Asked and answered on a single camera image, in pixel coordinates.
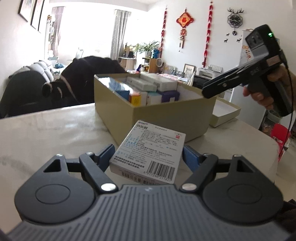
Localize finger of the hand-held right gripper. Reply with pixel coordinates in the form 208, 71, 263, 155
202, 75, 230, 99

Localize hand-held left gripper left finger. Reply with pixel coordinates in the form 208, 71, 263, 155
43, 144, 117, 193

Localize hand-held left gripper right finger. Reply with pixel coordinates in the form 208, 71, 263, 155
180, 145, 255, 192

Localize tan cardboard box lid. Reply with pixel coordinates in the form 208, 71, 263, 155
209, 97, 241, 128

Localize white medicine box red mark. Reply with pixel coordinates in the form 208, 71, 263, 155
109, 120, 186, 184

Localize purple medicine box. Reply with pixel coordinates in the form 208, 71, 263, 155
161, 90, 180, 103

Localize tan cardboard storage box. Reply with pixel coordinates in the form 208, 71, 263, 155
94, 72, 218, 142

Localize blue white medicine box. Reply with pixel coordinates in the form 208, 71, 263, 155
99, 77, 130, 102

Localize long white medicine box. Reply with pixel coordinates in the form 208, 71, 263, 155
126, 76, 159, 91

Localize white marble desktop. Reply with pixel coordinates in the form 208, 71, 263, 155
0, 103, 284, 209

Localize person's right hand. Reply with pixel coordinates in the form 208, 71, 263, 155
243, 65, 296, 112

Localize white printer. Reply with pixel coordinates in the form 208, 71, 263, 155
196, 65, 223, 80

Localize black microwave oven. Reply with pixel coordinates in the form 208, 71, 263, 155
193, 75, 214, 90

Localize framed pencil portrait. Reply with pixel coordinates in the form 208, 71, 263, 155
183, 63, 196, 78

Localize pink cloth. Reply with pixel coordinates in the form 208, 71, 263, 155
159, 73, 185, 81

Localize wooden shelf cabinet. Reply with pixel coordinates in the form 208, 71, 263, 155
141, 57, 160, 73

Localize potted green plant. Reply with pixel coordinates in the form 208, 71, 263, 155
134, 40, 160, 58

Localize red plastic stool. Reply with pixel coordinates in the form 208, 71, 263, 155
269, 123, 289, 151

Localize black fleece jacket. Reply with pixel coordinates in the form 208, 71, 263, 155
42, 56, 127, 105

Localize wooden computer desk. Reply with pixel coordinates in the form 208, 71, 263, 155
118, 45, 137, 70

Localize grey sofa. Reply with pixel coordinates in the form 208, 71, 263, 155
9, 60, 62, 82

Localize grey patterned curtain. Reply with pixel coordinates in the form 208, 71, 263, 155
50, 6, 66, 57
110, 9, 132, 61

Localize framed pale abstract picture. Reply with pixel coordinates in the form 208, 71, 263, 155
31, 0, 45, 32

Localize black antler wall clock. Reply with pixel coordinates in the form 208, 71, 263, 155
227, 7, 244, 35

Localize red chili string ornament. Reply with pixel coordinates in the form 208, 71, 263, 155
161, 8, 168, 44
202, 1, 214, 67

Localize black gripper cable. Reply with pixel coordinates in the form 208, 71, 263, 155
276, 50, 295, 163

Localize red knot wall ornament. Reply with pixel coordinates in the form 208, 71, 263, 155
176, 8, 195, 48

